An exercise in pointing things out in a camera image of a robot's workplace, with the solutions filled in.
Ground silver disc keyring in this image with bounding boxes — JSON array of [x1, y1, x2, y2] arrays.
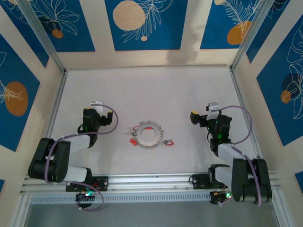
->
[[132, 119, 165, 149]]

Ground aluminium table edge rail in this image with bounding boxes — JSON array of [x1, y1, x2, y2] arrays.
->
[[230, 68, 286, 227], [13, 70, 69, 227]]

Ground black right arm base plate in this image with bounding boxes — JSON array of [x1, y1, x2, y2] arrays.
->
[[189, 174, 234, 190]]

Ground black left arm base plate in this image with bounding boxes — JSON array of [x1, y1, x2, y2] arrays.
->
[[65, 176, 109, 192]]

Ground aluminium mounting rail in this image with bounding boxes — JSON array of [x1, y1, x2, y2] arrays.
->
[[20, 171, 277, 194]]

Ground grey slotted cable duct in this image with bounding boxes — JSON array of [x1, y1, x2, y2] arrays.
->
[[29, 191, 213, 205]]

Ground aluminium frame post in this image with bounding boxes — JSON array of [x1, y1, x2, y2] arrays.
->
[[230, 0, 272, 70], [17, 0, 67, 74]]

